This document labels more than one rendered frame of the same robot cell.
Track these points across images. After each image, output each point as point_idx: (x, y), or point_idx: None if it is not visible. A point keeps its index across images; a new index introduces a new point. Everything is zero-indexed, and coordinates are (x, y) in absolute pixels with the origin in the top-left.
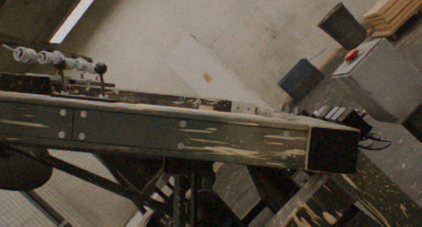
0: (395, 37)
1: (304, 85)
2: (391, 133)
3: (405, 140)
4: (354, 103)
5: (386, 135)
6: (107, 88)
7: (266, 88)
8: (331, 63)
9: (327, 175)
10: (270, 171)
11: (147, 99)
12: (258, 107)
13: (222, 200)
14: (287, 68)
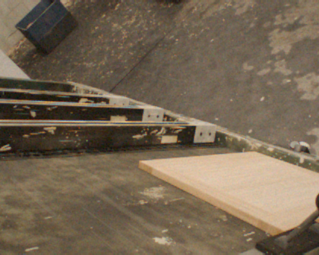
0: (178, 0)
1: (55, 33)
2: (234, 121)
3: (255, 130)
4: (156, 74)
5: (227, 122)
6: (23, 121)
7: None
8: (82, 7)
9: None
10: None
11: (99, 136)
12: (226, 133)
13: None
14: (19, 2)
